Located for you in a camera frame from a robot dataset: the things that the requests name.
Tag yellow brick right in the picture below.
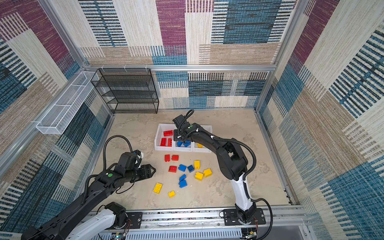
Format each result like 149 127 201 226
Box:
203 168 213 178

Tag white wire mesh basket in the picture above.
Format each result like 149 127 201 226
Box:
36 71 95 135

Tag blue brick centre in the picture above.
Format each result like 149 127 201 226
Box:
178 164 187 172

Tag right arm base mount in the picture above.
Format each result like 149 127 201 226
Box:
223 208 267 226

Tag small yellow brick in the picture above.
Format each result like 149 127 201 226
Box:
168 191 176 198

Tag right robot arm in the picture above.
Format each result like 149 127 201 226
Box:
173 110 262 224

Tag left white bin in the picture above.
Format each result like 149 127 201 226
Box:
155 124 176 151

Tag right white bin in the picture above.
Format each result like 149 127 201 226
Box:
190 124 216 153

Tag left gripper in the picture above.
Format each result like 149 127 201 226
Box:
125 163 157 183

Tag yellow studded brick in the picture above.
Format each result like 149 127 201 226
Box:
195 172 204 181

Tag red square brick studs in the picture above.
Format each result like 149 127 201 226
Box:
169 166 178 173

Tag blue brick lower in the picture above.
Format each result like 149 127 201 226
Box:
179 174 187 182

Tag middle white bin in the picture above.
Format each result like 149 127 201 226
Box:
173 140 194 152

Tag black wire shelf rack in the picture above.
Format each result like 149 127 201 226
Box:
91 68 159 114

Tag blue brick bottom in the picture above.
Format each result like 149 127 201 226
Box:
179 180 188 188

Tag white bin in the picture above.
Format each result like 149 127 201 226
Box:
190 124 216 153
155 124 176 151
173 140 194 152

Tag yellow tall brick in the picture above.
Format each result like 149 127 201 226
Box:
194 160 201 170

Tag dark blue hollow brick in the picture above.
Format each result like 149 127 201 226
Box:
187 165 195 173

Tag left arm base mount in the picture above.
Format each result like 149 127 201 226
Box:
107 212 143 231

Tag blue large square brick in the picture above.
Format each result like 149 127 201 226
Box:
183 141 191 148

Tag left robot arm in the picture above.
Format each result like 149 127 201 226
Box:
21 150 156 240

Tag yellow long brick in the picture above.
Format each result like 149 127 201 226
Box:
153 183 163 194

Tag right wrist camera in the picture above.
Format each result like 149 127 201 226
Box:
173 115 186 129

